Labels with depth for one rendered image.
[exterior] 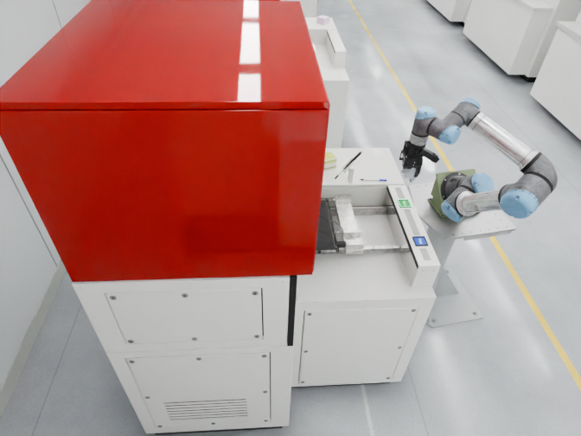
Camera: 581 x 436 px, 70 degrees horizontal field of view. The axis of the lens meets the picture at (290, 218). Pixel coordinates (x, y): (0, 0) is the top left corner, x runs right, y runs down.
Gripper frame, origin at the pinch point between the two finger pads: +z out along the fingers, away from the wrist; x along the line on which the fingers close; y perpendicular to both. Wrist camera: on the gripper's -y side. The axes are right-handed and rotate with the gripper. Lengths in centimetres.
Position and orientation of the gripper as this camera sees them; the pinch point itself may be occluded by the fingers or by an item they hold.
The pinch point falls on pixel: (412, 179)
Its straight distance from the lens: 202.1
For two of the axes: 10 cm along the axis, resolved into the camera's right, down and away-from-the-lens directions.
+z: -0.3, 7.5, 6.6
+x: 0.6, 6.6, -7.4
